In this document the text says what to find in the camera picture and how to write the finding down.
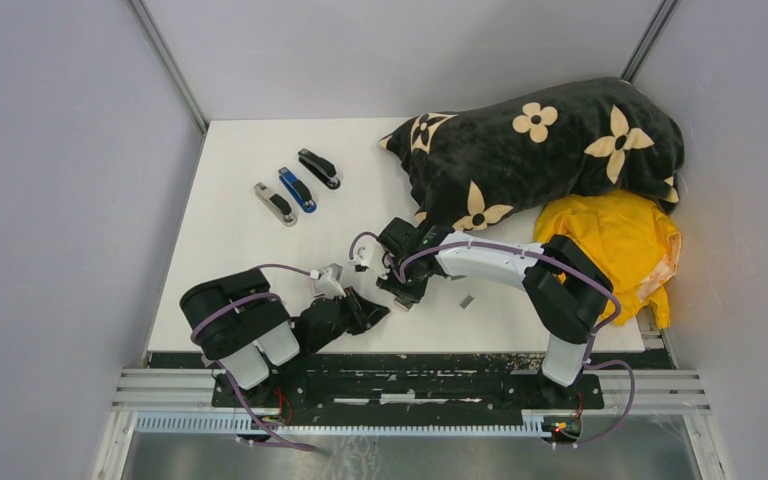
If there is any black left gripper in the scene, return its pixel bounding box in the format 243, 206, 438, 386
310, 285, 390, 353

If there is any grey staple strip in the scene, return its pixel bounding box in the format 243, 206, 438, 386
459, 295, 475, 309

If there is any black stapler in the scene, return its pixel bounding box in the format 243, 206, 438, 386
297, 149, 341, 190

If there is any beige stapler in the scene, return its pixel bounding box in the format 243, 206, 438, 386
253, 182, 297, 227

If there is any blue stapler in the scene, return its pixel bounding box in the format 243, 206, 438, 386
278, 167, 317, 213

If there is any staple box with staples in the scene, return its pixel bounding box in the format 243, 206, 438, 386
394, 297, 415, 311

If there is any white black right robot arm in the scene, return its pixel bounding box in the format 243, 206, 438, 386
360, 218, 621, 408

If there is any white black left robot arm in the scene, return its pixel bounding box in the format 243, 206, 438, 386
179, 264, 391, 407

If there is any black floral plush pillow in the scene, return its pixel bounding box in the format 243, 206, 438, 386
380, 77, 685, 231

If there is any yellow crumpled cloth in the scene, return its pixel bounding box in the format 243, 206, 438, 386
533, 190, 683, 329

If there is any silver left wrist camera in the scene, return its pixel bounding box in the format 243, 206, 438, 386
309, 263, 346, 299

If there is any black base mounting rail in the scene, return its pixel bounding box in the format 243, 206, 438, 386
145, 349, 677, 429

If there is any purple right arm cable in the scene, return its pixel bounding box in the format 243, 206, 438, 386
348, 231, 637, 448

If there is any white slotted cable duct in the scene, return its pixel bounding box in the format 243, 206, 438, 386
133, 409, 584, 440

